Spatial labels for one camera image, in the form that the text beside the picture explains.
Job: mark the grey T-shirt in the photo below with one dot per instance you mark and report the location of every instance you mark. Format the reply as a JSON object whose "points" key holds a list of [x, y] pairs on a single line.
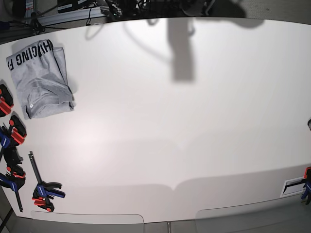
{"points": [[39, 74]]}

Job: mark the bar clamp on table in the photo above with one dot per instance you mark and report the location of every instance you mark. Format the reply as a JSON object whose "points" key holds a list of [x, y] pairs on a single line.
{"points": [[44, 192]]}

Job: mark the clamp at middle left edge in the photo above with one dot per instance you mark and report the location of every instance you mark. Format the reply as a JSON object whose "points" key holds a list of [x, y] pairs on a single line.
{"points": [[12, 136]]}

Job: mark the clamp at upper left edge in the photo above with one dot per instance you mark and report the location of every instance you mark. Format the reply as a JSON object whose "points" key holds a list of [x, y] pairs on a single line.
{"points": [[6, 101]]}

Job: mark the clamp at lower left edge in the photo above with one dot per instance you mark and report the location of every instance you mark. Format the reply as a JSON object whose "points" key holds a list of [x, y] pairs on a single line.
{"points": [[15, 177]]}

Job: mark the dark object at right edge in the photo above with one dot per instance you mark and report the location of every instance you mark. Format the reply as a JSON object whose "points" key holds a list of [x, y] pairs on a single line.
{"points": [[309, 124]]}

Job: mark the blue clamp at right edge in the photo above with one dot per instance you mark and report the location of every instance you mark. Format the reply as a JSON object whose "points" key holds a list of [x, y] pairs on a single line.
{"points": [[307, 193]]}

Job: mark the aluminium rail behind table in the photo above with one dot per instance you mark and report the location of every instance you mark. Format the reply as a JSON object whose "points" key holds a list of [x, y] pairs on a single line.
{"points": [[93, 12]]}

